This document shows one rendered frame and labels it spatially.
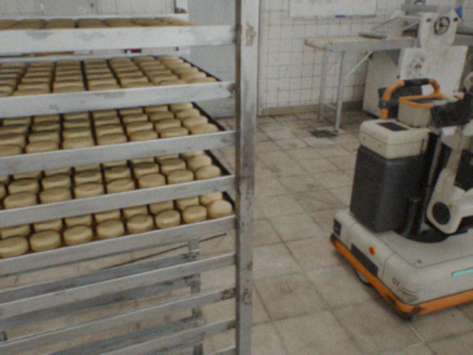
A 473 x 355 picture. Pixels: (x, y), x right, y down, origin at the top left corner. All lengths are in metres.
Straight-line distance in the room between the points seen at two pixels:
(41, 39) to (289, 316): 1.66
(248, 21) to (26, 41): 0.33
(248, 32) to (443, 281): 1.61
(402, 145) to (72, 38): 1.60
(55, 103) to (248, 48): 0.31
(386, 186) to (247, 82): 1.42
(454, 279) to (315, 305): 0.63
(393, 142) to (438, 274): 0.61
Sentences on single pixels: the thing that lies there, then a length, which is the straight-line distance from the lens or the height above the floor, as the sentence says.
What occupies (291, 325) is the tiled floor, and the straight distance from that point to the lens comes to 1.99.
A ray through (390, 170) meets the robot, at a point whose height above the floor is 0.64.
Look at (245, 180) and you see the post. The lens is 0.75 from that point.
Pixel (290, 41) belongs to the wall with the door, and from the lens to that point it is 5.06.
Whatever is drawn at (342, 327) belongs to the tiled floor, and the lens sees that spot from 2.02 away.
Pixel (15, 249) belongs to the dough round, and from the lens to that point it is 0.83.
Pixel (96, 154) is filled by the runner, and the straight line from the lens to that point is 0.71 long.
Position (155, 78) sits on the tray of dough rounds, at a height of 1.24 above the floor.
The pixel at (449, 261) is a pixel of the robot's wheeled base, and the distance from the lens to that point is 2.11.
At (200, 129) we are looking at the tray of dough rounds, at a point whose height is 1.15.
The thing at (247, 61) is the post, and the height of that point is 1.28.
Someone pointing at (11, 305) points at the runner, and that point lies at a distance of 0.85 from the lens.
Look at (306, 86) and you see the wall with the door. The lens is 5.24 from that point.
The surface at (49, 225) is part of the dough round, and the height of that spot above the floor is 0.97.
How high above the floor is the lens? 1.38
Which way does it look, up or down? 25 degrees down
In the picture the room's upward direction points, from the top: straight up
